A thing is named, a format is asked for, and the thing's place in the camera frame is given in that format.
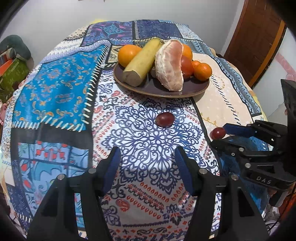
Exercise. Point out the long yellow-green banana piece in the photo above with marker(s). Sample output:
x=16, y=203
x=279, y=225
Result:
x=136, y=71

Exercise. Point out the medium orange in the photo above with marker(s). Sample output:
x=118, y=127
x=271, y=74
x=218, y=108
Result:
x=127, y=53

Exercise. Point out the grey-green stuffed cushion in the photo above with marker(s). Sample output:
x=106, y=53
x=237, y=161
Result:
x=13, y=47

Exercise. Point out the dark red grape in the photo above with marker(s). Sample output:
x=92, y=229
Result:
x=217, y=133
x=165, y=119

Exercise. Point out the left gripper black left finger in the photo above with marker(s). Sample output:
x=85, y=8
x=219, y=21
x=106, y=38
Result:
x=55, y=218

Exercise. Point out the green storage box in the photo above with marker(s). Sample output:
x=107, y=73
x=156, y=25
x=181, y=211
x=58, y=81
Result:
x=16, y=72

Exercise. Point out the large orange with Dole sticker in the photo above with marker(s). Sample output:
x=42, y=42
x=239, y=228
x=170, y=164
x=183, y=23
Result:
x=187, y=52

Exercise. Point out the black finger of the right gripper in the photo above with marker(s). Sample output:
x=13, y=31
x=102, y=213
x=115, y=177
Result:
x=243, y=156
x=242, y=129

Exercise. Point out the blue patchwork patterned cloth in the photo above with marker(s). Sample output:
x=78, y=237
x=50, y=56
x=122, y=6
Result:
x=69, y=112

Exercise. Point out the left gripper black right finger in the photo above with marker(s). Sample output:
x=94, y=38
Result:
x=240, y=218

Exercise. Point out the wooden door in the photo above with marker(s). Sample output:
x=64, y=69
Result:
x=257, y=37

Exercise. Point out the small mandarin orange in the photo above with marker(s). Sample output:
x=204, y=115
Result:
x=203, y=71

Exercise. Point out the peeled pomelo segment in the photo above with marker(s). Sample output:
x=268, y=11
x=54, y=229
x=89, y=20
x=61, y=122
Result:
x=168, y=65

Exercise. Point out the purple ceramic plate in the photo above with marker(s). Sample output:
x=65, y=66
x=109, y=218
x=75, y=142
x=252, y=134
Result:
x=152, y=86

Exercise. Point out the red tomato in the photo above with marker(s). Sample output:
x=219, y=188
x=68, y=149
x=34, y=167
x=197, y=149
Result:
x=186, y=67

